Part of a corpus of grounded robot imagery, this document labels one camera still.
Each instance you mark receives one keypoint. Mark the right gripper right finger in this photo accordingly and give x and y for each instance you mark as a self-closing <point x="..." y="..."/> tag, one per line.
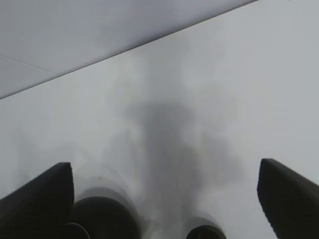
<point x="289" y="201"/>

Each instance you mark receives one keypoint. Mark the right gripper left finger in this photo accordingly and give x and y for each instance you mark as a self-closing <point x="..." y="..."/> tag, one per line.
<point x="40" y="208"/>

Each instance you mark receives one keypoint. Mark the black round teapot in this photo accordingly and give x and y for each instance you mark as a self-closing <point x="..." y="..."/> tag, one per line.
<point x="100" y="218"/>

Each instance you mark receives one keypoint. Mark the small black teacup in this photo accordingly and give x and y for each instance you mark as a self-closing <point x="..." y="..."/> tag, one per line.
<point x="206" y="232"/>

